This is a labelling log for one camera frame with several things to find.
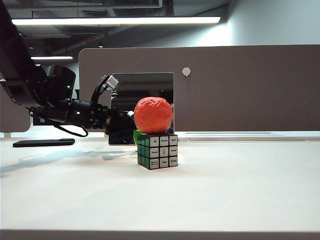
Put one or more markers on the long ceiling light strip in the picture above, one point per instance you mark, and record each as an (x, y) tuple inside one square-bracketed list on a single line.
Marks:
[(120, 21)]

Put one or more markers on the Rubik's cube with printed words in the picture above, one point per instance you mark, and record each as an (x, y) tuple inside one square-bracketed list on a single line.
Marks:
[(161, 152)]

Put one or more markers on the orange toy fruit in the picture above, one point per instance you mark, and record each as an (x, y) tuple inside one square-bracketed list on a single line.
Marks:
[(153, 115)]

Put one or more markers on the narrow brown desk partition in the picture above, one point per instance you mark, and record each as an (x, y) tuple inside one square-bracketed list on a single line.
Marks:
[(12, 121)]

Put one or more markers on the black smartphone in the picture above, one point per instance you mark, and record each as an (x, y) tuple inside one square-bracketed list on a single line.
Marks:
[(42, 143)]

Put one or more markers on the wide brown desk partition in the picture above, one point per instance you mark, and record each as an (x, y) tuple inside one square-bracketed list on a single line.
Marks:
[(237, 100)]

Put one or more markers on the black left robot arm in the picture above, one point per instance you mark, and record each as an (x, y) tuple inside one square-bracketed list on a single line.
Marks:
[(15, 62)]

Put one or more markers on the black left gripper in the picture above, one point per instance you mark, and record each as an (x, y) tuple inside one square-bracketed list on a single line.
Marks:
[(87, 115)]

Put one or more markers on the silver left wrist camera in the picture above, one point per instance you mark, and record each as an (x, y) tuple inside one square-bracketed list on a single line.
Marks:
[(111, 82)]

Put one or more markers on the short ceiling light strip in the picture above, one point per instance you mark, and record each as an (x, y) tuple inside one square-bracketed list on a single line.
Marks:
[(51, 57)]

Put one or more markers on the green toy apple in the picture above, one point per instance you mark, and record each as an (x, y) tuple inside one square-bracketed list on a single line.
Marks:
[(136, 137)]

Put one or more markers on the rectangular frameless mirror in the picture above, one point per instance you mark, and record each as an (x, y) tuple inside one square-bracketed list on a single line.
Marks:
[(145, 85)]

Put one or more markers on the white adhesive wall hook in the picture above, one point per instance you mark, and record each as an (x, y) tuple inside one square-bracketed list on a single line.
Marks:
[(186, 71)]

